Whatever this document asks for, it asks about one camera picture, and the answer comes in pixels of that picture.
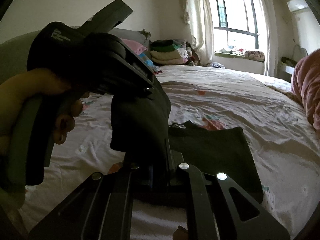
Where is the pink pillow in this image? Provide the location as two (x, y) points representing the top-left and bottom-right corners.
(121, 38), (147, 55)

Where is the grey quilted headboard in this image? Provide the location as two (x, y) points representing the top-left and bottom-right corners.
(0, 28), (151, 83)

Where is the blue grey striped blanket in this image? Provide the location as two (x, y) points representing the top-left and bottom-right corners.
(139, 53), (161, 74)

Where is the person's left hand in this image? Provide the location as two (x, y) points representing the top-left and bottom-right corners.
(1, 69), (83, 152)

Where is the stack of folded clothes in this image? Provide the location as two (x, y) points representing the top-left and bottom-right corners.
(150, 39), (200, 66)

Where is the cream window curtain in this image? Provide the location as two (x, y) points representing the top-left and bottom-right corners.
(184, 0), (214, 66)

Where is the black garment with white lettering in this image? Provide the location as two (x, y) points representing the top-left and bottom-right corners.
(111, 90), (264, 203)

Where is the window with dark frame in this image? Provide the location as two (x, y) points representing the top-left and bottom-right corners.
(209, 0), (259, 53)

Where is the pink rumpled duvet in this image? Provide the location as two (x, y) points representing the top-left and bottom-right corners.
(291, 49), (320, 137)

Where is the white wall air conditioner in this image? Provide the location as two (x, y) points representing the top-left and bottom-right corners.
(287, 0), (309, 12)

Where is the white printed bed sheet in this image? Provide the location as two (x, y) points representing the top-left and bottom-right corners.
(20, 66), (319, 237)

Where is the clothes pile on windowsill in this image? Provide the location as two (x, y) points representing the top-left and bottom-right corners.
(244, 50), (265, 62)

